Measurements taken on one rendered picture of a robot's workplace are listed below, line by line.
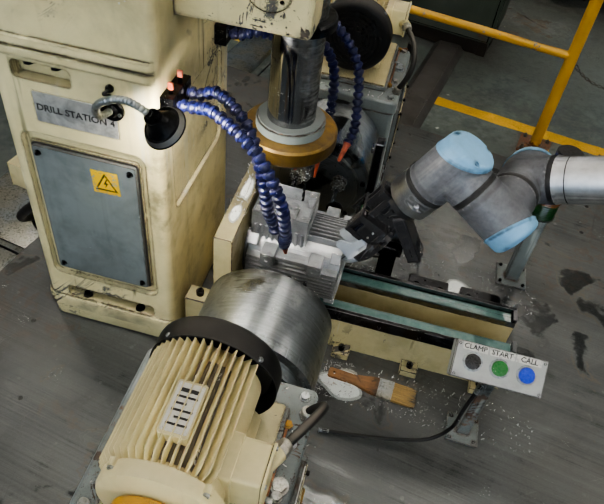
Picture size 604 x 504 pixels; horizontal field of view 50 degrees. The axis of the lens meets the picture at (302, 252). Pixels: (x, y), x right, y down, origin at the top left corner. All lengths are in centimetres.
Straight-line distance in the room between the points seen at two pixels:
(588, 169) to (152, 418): 82
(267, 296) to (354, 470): 44
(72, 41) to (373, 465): 97
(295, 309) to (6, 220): 149
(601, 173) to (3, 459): 122
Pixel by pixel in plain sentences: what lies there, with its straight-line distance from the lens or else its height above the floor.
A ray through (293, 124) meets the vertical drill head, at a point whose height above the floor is 137.
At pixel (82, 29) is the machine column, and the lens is 108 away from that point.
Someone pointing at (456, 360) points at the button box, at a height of 106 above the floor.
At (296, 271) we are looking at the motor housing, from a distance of 136.
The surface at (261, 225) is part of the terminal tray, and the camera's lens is 135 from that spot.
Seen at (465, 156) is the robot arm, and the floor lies 142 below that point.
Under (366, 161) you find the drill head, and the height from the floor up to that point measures 111.
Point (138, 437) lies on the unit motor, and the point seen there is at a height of 134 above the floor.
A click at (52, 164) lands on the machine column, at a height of 126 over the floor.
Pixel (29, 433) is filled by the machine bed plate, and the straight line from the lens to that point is 147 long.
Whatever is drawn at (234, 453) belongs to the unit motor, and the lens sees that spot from 82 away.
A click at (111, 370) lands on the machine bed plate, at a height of 80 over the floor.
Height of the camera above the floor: 205
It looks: 46 degrees down
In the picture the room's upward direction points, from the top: 8 degrees clockwise
